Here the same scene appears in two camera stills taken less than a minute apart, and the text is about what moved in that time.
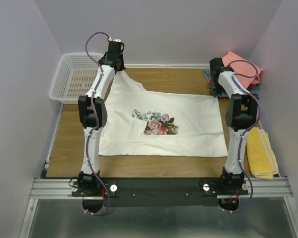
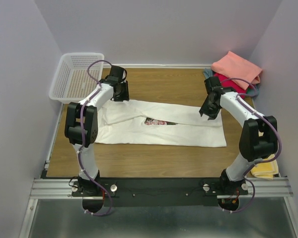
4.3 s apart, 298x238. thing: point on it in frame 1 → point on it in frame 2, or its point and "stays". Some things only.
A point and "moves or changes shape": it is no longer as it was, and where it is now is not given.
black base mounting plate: x=159 y=192 stays
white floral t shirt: x=139 y=122 moves or changes shape
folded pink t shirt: x=248 y=72 stays
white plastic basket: x=74 y=75 stays
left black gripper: x=121 y=67 → x=125 y=96
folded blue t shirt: x=220 y=93 stays
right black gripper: x=212 y=90 → x=203 y=108
